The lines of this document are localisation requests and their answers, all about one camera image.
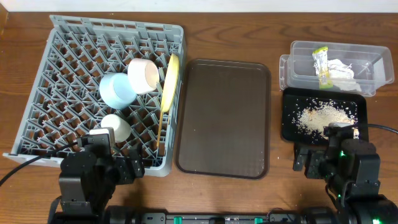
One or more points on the pink bowl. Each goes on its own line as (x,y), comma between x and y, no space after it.
(143,75)

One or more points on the clear plastic bin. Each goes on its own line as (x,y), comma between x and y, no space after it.
(372,66)

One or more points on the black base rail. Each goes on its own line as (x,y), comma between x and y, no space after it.
(217,218)

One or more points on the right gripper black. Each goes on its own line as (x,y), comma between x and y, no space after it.
(315,155)

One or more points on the dark brown serving tray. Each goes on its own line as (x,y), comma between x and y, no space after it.
(225,124)

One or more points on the spilled rice food waste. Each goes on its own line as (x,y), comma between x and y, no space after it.
(308,117)

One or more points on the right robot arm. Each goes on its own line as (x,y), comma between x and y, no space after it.
(350,168)

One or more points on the grey plastic dishwasher rack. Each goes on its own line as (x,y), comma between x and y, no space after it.
(65,101)

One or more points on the black rectangular tray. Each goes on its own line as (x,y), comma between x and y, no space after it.
(290,94)

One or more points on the wooden chopstick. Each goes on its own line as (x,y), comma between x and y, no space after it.
(159,128)
(159,88)

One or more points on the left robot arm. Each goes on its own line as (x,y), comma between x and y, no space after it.
(89,178)

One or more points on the green snack wrapper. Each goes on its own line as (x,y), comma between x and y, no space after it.
(320,57)

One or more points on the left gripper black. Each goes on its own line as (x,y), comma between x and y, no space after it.
(125,168)

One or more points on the white paper napkin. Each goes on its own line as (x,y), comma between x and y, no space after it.
(338,70)

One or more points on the white plastic cup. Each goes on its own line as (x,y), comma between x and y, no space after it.
(121,128)

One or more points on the light blue bowl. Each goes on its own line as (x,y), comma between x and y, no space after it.
(116,91)

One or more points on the yellow round plate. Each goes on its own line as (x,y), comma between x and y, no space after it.
(170,83)

